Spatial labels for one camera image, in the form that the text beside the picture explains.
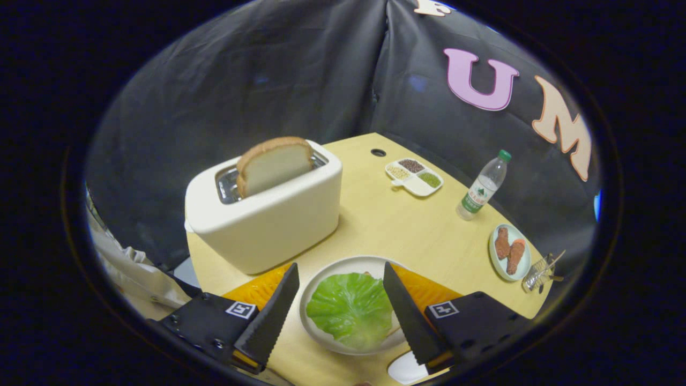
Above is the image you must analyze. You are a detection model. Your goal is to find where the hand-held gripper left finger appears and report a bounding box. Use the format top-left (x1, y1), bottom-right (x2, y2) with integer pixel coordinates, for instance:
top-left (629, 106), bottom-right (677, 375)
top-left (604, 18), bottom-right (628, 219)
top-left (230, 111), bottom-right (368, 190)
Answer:
top-left (155, 262), bottom-right (301, 375)

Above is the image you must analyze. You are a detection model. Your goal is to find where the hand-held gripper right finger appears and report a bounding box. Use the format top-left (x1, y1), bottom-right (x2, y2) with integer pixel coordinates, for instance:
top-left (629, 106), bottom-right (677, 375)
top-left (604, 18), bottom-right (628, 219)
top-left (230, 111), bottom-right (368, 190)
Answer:
top-left (382, 261), bottom-right (531, 375)

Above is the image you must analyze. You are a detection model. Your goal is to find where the green lettuce leaf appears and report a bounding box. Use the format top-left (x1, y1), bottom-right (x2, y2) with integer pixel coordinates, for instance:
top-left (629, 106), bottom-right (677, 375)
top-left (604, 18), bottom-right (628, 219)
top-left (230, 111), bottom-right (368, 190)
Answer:
top-left (306, 272), bottom-right (393, 352)

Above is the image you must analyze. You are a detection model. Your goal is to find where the white bread slice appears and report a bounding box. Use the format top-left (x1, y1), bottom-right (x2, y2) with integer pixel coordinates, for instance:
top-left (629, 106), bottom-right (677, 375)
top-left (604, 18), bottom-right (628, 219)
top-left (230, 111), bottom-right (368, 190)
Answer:
top-left (236, 136), bottom-right (315, 199)

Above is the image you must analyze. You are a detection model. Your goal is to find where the white curved plate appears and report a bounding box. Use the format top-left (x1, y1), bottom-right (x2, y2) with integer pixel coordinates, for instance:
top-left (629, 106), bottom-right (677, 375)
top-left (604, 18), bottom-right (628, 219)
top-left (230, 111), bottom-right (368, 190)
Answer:
top-left (387, 350), bottom-right (456, 385)

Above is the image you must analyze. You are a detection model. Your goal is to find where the round beige plate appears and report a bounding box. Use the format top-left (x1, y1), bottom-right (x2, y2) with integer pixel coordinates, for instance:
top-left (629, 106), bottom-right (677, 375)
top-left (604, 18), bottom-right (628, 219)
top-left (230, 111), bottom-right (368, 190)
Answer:
top-left (299, 256), bottom-right (413, 356)

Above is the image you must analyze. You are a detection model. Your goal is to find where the white toaster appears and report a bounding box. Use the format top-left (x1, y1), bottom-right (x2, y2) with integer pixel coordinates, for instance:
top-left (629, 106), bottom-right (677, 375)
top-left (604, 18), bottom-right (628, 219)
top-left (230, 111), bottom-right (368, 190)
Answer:
top-left (184, 139), bottom-right (344, 276)

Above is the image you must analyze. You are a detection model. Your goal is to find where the light blue oval plate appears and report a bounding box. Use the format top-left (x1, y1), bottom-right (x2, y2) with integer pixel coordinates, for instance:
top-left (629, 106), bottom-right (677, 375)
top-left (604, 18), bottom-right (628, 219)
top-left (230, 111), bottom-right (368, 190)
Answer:
top-left (488, 223), bottom-right (532, 282)

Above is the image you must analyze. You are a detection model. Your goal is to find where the white divided seasoning tray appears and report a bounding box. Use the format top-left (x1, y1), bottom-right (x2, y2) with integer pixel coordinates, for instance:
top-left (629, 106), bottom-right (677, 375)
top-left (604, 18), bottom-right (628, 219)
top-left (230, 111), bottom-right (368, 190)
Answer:
top-left (385, 158), bottom-right (444, 197)

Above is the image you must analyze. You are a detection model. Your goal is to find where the person's light clothing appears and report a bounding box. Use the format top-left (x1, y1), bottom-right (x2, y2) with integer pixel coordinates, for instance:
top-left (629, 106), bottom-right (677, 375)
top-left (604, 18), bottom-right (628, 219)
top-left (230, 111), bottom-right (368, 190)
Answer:
top-left (86, 188), bottom-right (193, 322)

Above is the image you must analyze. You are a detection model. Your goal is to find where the clear plastic water bottle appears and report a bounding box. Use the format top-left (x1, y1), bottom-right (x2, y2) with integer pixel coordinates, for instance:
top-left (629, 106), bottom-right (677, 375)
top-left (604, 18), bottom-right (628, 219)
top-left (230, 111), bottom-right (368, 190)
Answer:
top-left (456, 150), bottom-right (512, 221)

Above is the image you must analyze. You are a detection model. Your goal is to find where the wooden stick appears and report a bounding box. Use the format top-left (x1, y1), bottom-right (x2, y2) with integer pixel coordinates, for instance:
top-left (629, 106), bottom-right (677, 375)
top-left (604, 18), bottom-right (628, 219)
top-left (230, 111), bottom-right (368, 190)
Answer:
top-left (536, 250), bottom-right (566, 279)

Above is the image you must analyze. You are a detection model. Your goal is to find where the black backdrop cloth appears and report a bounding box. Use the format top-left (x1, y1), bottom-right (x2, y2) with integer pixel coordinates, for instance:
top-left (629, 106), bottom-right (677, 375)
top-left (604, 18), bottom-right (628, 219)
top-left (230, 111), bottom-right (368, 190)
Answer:
top-left (83, 0), bottom-right (603, 279)

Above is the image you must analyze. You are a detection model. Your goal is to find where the metal wire holder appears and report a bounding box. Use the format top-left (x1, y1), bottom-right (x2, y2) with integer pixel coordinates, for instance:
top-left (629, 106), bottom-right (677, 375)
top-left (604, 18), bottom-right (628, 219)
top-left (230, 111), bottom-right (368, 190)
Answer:
top-left (523, 255), bottom-right (558, 294)

